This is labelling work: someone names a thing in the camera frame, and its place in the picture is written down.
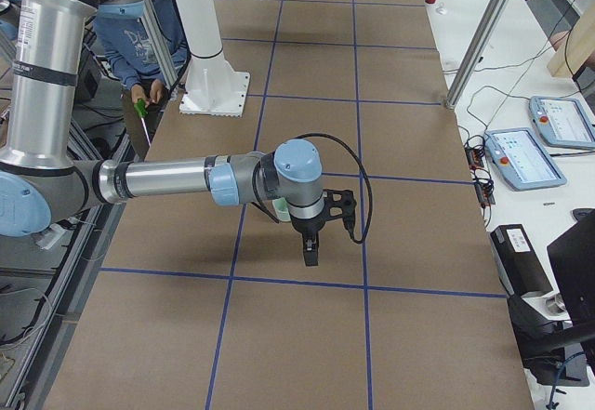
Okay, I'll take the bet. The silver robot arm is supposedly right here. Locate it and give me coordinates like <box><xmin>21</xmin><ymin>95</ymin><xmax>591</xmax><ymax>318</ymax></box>
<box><xmin>1</xmin><ymin>0</ymin><xmax>328</xmax><ymax>266</ymax></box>

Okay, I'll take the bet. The far blue teach pendant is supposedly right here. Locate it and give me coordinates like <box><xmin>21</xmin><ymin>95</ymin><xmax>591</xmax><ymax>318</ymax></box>
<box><xmin>529</xmin><ymin>97</ymin><xmax>594</xmax><ymax>151</ymax></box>

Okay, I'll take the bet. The black orange connector strip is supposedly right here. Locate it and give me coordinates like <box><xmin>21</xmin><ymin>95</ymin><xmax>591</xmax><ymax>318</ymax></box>
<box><xmin>465</xmin><ymin>146</ymin><xmax>496</xmax><ymax>208</ymax></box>

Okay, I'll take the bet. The white power strip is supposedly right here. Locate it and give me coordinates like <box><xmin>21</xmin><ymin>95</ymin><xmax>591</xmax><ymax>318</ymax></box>
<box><xmin>33</xmin><ymin>223</ymin><xmax>66</xmax><ymax>250</ymax></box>

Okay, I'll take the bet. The green cup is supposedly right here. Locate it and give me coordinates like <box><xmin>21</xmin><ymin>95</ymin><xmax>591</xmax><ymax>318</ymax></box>
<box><xmin>272</xmin><ymin>198</ymin><xmax>291</xmax><ymax>222</ymax></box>

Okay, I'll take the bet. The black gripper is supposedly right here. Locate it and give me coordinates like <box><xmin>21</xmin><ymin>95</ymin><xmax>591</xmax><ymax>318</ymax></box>
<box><xmin>291</xmin><ymin>217</ymin><xmax>325</xmax><ymax>267</ymax></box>

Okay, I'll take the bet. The blue teach pendant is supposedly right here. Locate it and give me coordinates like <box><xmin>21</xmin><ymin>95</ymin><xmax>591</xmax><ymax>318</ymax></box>
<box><xmin>529</xmin><ymin>97</ymin><xmax>594</xmax><ymax>151</ymax></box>
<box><xmin>484</xmin><ymin>127</ymin><xmax>567</xmax><ymax>191</ymax></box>

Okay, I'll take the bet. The person in blue hoodie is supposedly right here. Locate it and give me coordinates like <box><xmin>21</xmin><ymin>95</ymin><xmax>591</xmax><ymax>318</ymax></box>
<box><xmin>94</xmin><ymin>0</ymin><xmax>189</xmax><ymax>112</ymax></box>

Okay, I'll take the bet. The black computer mouse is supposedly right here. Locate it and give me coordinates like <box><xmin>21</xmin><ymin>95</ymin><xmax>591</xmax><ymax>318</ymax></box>
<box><xmin>572</xmin><ymin>207</ymin><xmax>594</xmax><ymax>221</ymax></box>

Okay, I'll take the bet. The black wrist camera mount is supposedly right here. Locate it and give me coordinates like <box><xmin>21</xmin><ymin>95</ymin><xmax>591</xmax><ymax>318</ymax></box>
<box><xmin>323</xmin><ymin>189</ymin><xmax>357</xmax><ymax>234</ymax></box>

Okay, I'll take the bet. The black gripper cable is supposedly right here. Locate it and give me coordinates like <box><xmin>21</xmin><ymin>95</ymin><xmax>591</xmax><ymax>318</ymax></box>
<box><xmin>297</xmin><ymin>133</ymin><xmax>372</xmax><ymax>245</ymax></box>

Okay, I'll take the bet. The near blue teach pendant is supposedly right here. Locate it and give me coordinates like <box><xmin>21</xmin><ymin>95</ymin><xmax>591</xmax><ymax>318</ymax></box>
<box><xmin>484</xmin><ymin>127</ymin><xmax>567</xmax><ymax>191</ymax></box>

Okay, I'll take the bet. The aluminium frame cart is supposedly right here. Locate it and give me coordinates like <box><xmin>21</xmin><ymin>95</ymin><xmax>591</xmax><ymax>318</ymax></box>
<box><xmin>1</xmin><ymin>36</ymin><xmax>134</xmax><ymax>409</ymax></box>

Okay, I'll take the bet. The aluminium frame post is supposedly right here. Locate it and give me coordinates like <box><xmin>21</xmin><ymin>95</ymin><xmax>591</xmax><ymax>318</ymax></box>
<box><xmin>444</xmin><ymin>0</ymin><xmax>509</xmax><ymax>110</ymax></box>

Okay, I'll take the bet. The black box with label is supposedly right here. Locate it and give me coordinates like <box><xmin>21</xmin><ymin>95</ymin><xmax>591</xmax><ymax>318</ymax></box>
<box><xmin>490</xmin><ymin>224</ymin><xmax>553</xmax><ymax>298</ymax></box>

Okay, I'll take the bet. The black monitor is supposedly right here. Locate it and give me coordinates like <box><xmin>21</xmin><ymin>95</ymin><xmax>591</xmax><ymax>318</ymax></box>
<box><xmin>548</xmin><ymin>213</ymin><xmax>594</xmax><ymax>323</ymax></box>

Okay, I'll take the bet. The wooden board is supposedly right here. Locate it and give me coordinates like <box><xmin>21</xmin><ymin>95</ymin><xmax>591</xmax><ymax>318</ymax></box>
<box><xmin>548</xmin><ymin>3</ymin><xmax>594</xmax><ymax>77</ymax></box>

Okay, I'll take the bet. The white camera stand column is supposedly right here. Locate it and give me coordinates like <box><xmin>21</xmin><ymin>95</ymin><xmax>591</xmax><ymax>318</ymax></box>
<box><xmin>175</xmin><ymin>0</ymin><xmax>250</xmax><ymax>117</ymax></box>

